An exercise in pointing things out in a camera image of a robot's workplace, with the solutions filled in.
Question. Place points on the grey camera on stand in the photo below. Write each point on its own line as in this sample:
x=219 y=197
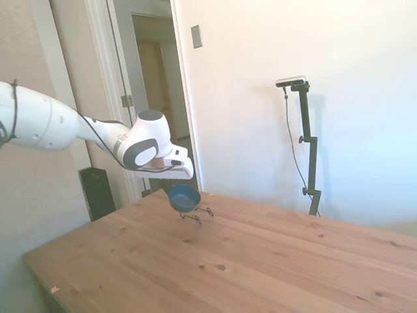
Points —
x=291 y=81

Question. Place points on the blue bowl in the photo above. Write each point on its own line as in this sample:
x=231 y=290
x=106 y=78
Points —
x=184 y=199

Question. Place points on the white open door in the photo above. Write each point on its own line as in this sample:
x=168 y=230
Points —
x=133 y=65

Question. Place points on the white door with knob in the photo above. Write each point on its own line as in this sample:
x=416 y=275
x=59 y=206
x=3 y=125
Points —
x=81 y=65

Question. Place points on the grey wall switch plate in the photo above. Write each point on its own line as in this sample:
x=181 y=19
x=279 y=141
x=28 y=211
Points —
x=196 y=36

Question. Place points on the brown wooden hallway door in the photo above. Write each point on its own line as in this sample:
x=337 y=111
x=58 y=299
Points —
x=153 y=81

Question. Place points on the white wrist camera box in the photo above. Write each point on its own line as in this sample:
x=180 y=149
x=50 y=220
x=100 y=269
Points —
x=177 y=156

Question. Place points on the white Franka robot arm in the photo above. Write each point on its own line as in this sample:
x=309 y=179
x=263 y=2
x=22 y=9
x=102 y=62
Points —
x=42 y=124

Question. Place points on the metal door hinge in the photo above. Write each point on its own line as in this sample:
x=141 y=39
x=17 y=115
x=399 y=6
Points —
x=127 y=100

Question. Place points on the small orange paper scrap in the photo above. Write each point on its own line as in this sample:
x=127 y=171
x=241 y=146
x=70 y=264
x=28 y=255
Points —
x=55 y=289

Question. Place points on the black camera stand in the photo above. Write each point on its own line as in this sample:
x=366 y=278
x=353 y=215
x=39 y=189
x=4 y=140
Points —
x=309 y=146

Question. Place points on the black radiator heater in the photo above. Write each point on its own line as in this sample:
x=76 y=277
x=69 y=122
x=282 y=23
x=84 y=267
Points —
x=97 y=195

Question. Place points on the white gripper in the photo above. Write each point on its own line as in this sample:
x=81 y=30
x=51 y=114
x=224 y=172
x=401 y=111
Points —
x=169 y=172

